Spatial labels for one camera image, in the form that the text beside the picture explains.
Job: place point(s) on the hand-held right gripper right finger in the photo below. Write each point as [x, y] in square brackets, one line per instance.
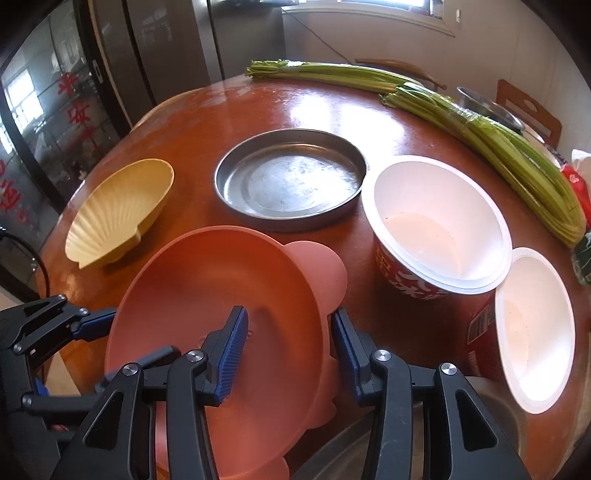
[344, 344]

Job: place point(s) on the large white paper bowl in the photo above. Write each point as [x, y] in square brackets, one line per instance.
[429, 230]

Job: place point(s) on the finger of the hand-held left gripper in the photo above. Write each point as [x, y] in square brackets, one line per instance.
[92, 321]
[157, 357]

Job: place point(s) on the slat-back wooden chair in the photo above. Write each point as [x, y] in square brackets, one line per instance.
[508, 94]

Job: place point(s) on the stainless refrigerator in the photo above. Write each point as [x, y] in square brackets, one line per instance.
[184, 46]

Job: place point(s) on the thick wrapped celery bunch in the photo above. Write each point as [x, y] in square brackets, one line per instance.
[508, 152]

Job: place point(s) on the round-back wooden chair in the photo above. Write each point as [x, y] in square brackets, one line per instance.
[415, 69]

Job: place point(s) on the glass door red decals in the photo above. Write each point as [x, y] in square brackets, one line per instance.
[46, 138]

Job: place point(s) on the red tissue pack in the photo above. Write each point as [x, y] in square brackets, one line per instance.
[577, 184]

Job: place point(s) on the deep steel bowl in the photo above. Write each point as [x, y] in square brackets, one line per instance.
[489, 108]

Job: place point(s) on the yellow shell-shaped dish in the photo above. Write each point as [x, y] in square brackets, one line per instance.
[115, 212]

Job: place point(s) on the window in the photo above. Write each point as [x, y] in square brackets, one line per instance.
[369, 4]

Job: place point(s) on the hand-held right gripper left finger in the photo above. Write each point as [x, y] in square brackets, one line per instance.
[233, 355]

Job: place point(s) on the round metal plate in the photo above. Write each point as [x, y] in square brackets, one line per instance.
[286, 180]

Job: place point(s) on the long celery bunch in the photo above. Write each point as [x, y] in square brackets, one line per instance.
[323, 74]

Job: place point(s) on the pink bear-shaped bowl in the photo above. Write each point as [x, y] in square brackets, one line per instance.
[221, 286]

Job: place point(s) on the small white paper bowl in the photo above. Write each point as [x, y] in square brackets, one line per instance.
[535, 332]

